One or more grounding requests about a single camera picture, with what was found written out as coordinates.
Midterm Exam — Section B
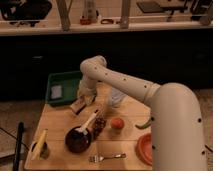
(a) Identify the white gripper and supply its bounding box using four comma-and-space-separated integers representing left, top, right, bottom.
77, 77, 97, 106

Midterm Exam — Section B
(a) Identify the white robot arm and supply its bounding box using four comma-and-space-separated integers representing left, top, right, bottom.
79, 55, 207, 171

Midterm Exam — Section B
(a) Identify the green plastic tray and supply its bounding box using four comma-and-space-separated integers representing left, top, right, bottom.
45, 71, 82, 107

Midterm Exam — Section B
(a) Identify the clear cup with cloth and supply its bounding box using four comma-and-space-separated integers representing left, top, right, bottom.
108, 88, 126, 108

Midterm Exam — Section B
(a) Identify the small grey sponge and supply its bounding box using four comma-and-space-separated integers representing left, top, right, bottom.
51, 85, 62, 99

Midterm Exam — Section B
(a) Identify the dark red grape bunch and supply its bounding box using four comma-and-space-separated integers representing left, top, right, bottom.
92, 117, 106, 140

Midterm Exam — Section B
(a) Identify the orange tomato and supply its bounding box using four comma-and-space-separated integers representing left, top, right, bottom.
110, 117, 125, 130

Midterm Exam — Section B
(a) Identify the wooden board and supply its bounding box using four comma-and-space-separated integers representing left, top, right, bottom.
24, 83, 152, 171

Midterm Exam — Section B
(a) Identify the dark round bowl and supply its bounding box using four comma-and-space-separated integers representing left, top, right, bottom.
65, 126, 92, 153

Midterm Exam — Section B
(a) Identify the green chili pepper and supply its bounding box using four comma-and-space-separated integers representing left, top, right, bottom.
135, 119, 151, 130

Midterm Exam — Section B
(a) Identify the red object on shelf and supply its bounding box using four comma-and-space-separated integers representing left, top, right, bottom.
80, 18, 92, 25

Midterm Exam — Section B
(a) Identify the silver fork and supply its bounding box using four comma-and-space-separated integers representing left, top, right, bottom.
89, 153, 126, 163

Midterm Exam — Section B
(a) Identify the black pole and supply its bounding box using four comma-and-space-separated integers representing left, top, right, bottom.
12, 122, 24, 171

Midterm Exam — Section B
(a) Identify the dark small cup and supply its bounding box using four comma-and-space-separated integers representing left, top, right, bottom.
31, 142, 50, 160

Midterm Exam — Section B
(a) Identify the orange plastic bowl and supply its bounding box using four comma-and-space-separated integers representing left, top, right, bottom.
136, 133, 152, 166

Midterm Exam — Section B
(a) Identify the yellow banana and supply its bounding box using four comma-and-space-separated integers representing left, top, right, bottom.
31, 129, 47, 160

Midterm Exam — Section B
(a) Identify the black office chair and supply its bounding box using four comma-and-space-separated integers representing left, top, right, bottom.
0, 0, 52, 27

